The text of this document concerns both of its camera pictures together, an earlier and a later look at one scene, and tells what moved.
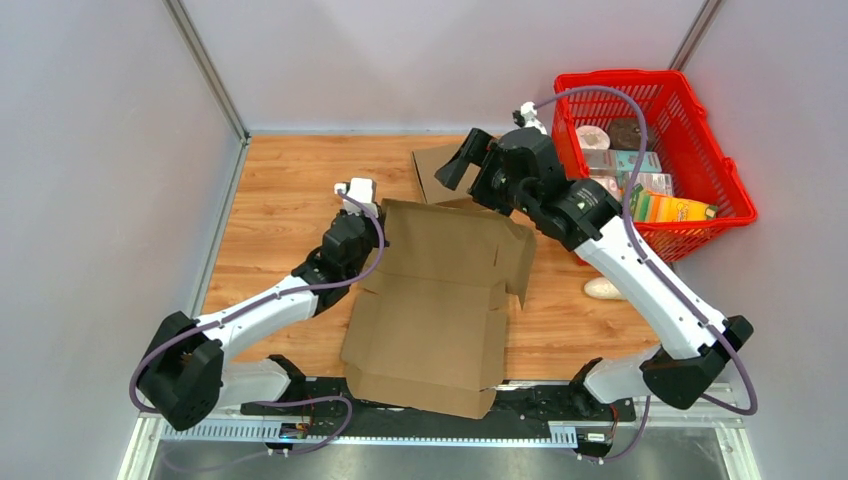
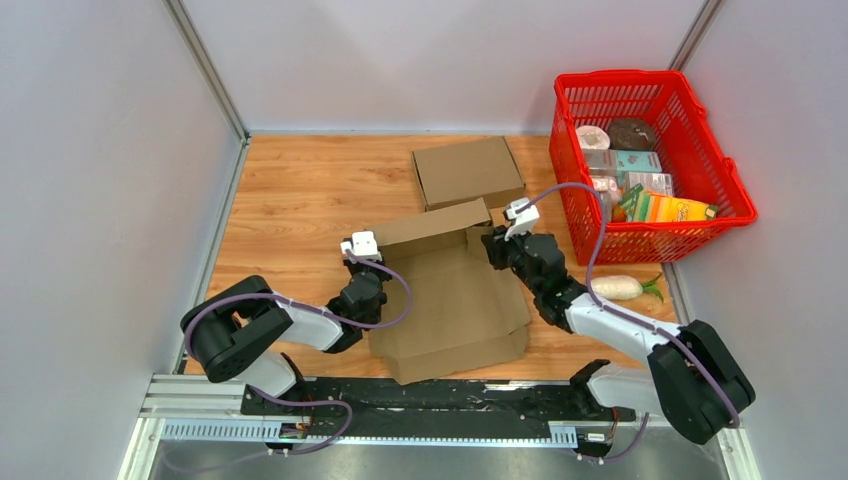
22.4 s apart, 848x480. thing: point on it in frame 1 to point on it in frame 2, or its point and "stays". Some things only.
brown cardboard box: x=431 y=160 stays
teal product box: x=627 y=160 stays
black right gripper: x=478 y=149 to x=496 y=246
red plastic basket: x=689 y=150 stays
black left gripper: x=369 y=220 to x=353 y=266
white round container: x=592 y=137 stays
